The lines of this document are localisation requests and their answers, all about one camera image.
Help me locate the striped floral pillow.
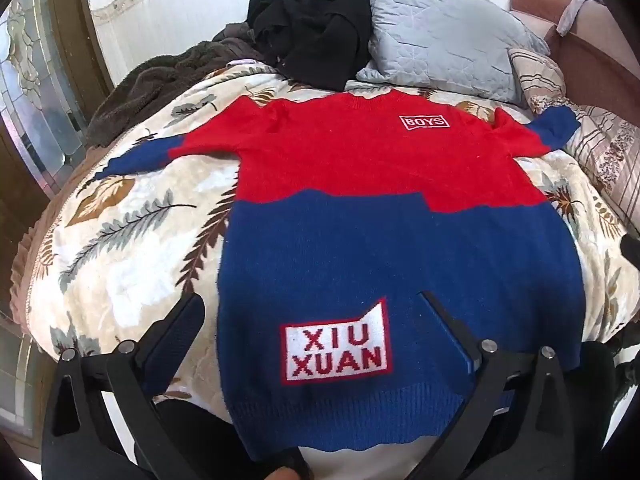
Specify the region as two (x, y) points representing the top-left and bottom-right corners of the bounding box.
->
(507, 47), (640, 241)

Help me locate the cream leaf-print blanket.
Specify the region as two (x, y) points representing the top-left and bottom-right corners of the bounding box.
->
(24, 67), (638, 411)

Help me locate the stained glass door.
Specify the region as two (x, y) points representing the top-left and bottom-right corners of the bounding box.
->
(0, 0), (88, 196)

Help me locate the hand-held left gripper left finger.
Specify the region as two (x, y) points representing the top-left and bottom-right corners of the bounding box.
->
(41, 292), (207, 480)

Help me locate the grey cloth on headboard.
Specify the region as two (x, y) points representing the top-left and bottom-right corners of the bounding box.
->
(556, 0), (603, 37)

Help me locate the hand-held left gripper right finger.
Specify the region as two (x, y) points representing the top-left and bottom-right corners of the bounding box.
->
(420, 291), (601, 480)

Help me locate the pink upholstered headboard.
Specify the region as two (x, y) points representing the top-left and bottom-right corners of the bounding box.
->
(510, 0), (640, 121)

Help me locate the grey quilted pillow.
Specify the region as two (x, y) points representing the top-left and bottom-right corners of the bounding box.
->
(356, 0), (551, 106)

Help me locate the brown fleece blanket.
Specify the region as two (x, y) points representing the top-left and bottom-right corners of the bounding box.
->
(82, 22), (263, 148)

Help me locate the black garment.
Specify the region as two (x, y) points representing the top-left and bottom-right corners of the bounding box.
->
(246, 0), (373, 92)

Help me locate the red and blue knit sweater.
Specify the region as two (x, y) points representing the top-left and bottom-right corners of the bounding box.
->
(95, 89), (587, 462)

